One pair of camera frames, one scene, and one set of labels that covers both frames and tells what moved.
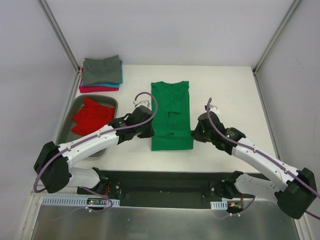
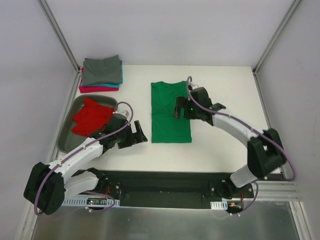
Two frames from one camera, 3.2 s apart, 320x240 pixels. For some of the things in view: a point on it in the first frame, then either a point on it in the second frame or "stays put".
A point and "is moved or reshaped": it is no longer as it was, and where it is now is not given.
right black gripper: x=198 y=133 to x=186 y=111
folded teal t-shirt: x=111 y=84 stays put
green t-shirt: x=172 y=124 is moved or reshaped
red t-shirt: x=91 y=117 stays put
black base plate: x=166 y=189 stays put
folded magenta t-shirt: x=86 y=89 stays put
